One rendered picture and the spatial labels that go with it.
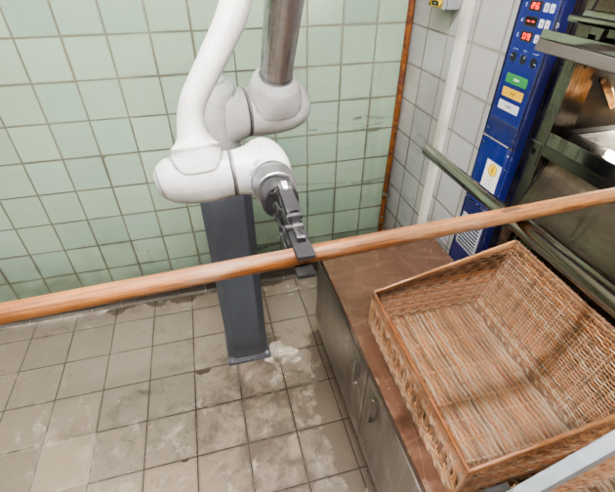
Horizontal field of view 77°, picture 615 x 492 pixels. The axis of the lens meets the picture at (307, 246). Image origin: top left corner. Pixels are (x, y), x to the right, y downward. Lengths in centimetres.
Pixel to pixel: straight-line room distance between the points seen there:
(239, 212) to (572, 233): 101
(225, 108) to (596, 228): 107
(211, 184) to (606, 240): 96
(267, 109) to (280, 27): 25
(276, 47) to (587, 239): 96
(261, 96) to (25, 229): 136
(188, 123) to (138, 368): 145
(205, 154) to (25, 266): 163
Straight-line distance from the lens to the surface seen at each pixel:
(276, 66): 122
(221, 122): 127
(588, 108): 136
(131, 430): 192
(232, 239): 147
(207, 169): 85
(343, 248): 64
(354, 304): 141
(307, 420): 180
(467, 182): 95
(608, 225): 122
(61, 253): 226
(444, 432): 102
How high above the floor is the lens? 159
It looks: 38 degrees down
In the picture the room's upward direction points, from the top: straight up
